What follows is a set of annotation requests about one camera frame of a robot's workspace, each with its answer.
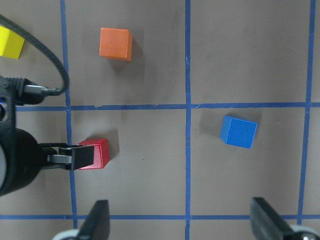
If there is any red wooden block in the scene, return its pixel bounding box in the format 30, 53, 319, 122
78, 138, 111, 170

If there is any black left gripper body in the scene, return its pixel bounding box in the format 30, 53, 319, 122
0, 128, 67, 196

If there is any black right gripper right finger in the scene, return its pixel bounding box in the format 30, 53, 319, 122
250, 197, 297, 240

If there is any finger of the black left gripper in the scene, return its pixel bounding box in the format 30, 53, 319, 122
47, 145, 95, 171

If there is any orange wooden block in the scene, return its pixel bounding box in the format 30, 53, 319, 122
99, 27, 133, 62

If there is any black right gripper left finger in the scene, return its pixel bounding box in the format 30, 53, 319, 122
77, 200, 110, 240

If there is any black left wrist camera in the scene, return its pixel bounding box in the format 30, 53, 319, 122
0, 76, 51, 129

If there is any yellow wooden block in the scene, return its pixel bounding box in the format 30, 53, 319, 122
0, 26, 25, 60

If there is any blue wooden block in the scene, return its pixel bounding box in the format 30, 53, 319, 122
219, 115, 258, 149

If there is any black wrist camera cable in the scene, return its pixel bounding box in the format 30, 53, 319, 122
0, 13, 70, 97

